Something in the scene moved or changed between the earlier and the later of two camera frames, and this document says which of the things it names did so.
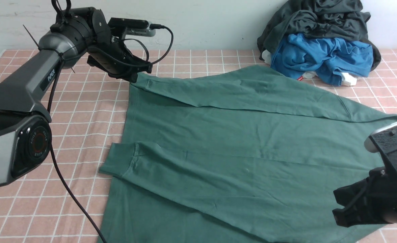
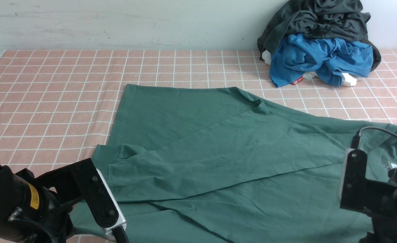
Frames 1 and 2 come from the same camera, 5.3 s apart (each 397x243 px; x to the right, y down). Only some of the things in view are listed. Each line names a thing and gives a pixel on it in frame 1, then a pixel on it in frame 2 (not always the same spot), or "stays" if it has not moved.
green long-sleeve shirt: [246, 154] stays
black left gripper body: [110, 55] → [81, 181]
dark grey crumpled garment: [345, 19] stays
